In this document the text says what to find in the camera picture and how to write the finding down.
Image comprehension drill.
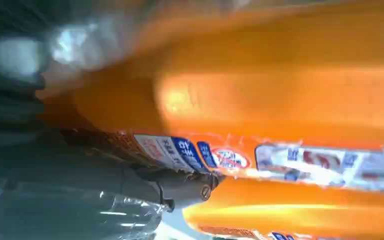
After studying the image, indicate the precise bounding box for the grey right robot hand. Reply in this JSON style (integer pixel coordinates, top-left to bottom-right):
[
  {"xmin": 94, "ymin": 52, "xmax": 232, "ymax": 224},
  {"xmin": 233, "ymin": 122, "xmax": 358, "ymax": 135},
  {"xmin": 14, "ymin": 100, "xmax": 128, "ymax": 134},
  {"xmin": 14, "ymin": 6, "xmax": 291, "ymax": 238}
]
[{"xmin": 0, "ymin": 130, "xmax": 226, "ymax": 240}]

